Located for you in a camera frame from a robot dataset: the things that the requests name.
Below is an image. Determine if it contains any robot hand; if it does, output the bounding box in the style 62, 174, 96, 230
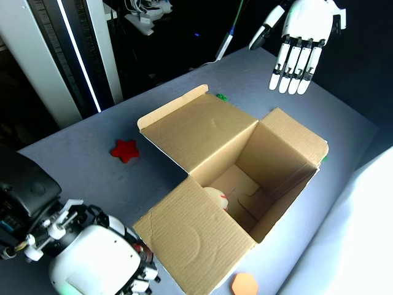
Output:
49, 214, 161, 295
248, 0, 348, 96

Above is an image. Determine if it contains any brown cardboard box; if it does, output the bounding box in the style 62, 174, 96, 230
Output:
132, 84, 330, 295

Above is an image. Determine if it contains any cream round toy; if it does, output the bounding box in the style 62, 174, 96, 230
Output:
204, 186, 230, 213

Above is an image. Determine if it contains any grey tablecloth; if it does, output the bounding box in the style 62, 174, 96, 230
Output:
0, 45, 381, 295

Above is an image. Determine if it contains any red star block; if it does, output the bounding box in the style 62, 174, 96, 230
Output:
110, 138, 141, 163

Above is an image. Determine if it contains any orange hexagon block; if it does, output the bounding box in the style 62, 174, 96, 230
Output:
232, 272, 259, 295

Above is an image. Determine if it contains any white light strip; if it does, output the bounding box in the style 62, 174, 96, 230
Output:
56, 0, 102, 113

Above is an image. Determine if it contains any white backdrop sheet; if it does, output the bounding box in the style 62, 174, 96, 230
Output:
276, 147, 393, 295

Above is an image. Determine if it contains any green cable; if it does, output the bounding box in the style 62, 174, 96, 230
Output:
232, 0, 245, 34

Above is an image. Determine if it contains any white blue cable adapter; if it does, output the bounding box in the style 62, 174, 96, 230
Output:
214, 26, 236, 61

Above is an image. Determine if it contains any thin white cable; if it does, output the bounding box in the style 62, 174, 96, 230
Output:
189, 58, 219, 72

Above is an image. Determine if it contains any white bracket with cables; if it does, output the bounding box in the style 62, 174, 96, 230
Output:
124, 0, 173, 36

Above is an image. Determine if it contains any narrow white metal post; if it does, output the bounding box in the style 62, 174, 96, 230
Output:
85, 0, 123, 104

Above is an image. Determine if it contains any wide white metal post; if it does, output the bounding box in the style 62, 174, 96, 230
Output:
0, 0, 84, 130

